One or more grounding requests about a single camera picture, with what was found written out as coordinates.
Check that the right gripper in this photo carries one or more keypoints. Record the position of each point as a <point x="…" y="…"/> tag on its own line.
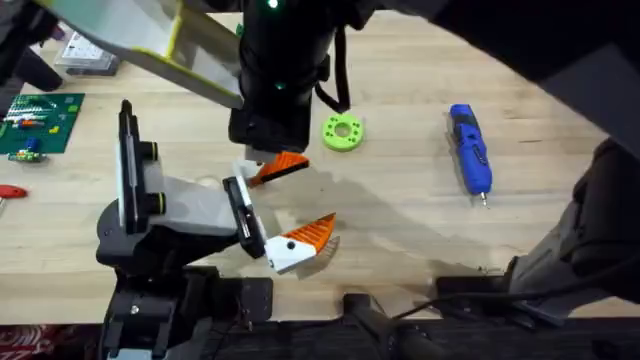
<point x="280" y="60"/>

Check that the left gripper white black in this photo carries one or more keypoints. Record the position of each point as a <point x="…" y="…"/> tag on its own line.
<point x="200" y="210"/>

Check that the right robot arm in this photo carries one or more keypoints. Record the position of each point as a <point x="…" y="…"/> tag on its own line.
<point x="600" y="225"/>

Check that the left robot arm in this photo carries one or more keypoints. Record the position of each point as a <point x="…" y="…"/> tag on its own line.
<point x="150" y="310"/>

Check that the blue electric screwdriver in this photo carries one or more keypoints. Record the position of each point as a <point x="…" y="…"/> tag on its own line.
<point x="470" y="145"/>

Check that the clear flat box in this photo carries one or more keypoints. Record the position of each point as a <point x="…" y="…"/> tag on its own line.
<point x="82" y="57"/>

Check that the green board with toy blocks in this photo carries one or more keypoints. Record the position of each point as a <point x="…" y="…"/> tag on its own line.
<point x="45" y="120"/>

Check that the green disc with holes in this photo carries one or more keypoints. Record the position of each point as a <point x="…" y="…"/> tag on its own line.
<point x="332" y="137"/>

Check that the left wrist upright plate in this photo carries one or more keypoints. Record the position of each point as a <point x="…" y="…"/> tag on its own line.
<point x="131" y="165"/>

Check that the orange ribbed wedge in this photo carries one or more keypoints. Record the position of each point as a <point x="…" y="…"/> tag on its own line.
<point x="285" y="162"/>

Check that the black rail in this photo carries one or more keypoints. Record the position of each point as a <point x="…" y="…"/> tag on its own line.
<point x="500" y="342"/>

